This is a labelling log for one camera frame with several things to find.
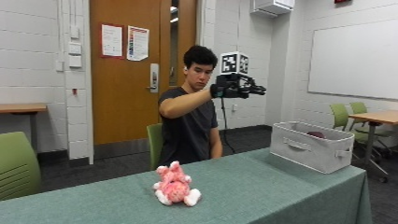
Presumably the silver door handle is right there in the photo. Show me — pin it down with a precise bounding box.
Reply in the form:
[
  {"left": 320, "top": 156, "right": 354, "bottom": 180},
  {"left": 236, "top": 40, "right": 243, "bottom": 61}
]
[{"left": 145, "top": 63, "right": 161, "bottom": 94}]

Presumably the dark red item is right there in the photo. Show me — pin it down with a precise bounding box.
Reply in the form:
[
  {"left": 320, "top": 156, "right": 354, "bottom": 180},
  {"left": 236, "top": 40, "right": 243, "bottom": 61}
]
[{"left": 306, "top": 131, "right": 328, "bottom": 139}]

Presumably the white marker cube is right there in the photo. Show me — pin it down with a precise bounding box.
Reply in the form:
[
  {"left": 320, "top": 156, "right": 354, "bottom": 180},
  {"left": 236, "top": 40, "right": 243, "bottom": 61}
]
[{"left": 218, "top": 50, "right": 251, "bottom": 77}]

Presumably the wooden side table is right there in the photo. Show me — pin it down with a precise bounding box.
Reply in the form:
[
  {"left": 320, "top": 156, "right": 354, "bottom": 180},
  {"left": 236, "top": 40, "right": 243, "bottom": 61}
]
[
  {"left": 347, "top": 109, "right": 398, "bottom": 184},
  {"left": 0, "top": 103, "right": 47, "bottom": 153}
]

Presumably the black cable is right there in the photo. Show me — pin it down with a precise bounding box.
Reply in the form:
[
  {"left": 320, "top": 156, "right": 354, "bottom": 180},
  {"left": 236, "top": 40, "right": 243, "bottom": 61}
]
[{"left": 218, "top": 96, "right": 236, "bottom": 155}]

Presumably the white wall switch box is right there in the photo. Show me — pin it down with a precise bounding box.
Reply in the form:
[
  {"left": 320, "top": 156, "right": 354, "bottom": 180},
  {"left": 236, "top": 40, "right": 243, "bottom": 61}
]
[
  {"left": 66, "top": 41, "right": 83, "bottom": 56},
  {"left": 66, "top": 55, "right": 83, "bottom": 69},
  {"left": 69, "top": 25, "right": 81, "bottom": 40}
]

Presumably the colourful paper poster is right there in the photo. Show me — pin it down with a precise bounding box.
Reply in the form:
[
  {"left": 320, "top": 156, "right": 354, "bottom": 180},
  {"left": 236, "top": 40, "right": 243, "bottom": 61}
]
[{"left": 125, "top": 25, "right": 150, "bottom": 63}]

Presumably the whiteboard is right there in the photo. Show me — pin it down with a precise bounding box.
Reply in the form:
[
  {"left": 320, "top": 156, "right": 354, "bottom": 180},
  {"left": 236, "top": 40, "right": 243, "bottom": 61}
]
[{"left": 307, "top": 19, "right": 398, "bottom": 101}]

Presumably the white paper notice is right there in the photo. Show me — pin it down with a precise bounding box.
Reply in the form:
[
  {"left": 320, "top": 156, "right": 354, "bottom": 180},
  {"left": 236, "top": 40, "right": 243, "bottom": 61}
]
[{"left": 99, "top": 22, "right": 125, "bottom": 60}]

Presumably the green tablecloth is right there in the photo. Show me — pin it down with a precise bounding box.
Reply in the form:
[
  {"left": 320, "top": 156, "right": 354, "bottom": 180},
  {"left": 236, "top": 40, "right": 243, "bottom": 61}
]
[{"left": 0, "top": 147, "right": 372, "bottom": 224}]

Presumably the white wall unit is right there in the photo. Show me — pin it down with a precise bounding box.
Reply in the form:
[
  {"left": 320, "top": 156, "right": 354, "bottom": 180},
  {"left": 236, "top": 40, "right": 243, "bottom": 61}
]
[{"left": 248, "top": 0, "right": 295, "bottom": 19}]

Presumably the the person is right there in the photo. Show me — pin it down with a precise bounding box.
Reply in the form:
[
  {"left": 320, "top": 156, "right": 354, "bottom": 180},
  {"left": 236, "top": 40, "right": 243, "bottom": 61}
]
[{"left": 157, "top": 45, "right": 224, "bottom": 167}]

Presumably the pink plush toy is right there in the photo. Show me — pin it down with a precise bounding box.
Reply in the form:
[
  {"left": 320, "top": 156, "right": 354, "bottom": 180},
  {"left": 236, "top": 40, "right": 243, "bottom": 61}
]
[{"left": 151, "top": 160, "right": 202, "bottom": 207}]

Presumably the white fabric storage bin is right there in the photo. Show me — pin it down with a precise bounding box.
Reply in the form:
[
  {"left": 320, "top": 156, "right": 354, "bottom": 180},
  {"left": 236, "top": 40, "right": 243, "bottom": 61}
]
[{"left": 268, "top": 120, "right": 355, "bottom": 175}]

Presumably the wooden door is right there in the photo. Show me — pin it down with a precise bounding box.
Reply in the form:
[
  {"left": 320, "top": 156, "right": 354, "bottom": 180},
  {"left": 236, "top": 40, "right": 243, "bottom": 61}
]
[{"left": 87, "top": 0, "right": 199, "bottom": 146}]

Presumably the green chair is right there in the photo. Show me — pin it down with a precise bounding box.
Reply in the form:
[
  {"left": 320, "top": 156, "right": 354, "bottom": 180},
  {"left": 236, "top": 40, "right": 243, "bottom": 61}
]
[
  {"left": 328, "top": 103, "right": 392, "bottom": 157},
  {"left": 145, "top": 122, "right": 163, "bottom": 171},
  {"left": 0, "top": 131, "right": 43, "bottom": 202},
  {"left": 348, "top": 101, "right": 398, "bottom": 138}
]

